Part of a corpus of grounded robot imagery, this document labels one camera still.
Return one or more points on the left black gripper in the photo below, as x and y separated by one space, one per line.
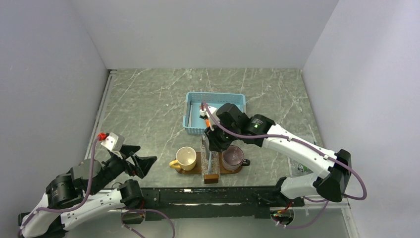
142 164

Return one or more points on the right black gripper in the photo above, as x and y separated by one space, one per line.
215 144

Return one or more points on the light blue toothbrush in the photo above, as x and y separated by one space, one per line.
209 162

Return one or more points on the mauve ceramic cup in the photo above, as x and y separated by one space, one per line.
233 158

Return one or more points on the light blue plastic basket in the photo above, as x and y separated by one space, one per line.
213 99

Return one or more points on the yellow ceramic mug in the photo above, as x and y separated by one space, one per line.
185 159

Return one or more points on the brown oval wooden tray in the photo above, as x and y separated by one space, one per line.
197 169

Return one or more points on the clear holder with brown ends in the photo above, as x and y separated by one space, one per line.
212 178

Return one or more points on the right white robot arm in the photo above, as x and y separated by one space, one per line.
330 170

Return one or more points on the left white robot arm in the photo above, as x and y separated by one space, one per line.
66 204

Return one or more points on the clear plastic container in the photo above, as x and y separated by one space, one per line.
297 169

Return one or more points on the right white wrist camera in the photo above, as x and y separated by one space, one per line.
209 113

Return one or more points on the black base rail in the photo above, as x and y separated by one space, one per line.
213 202

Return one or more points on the aluminium frame rail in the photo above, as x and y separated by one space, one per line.
100 113

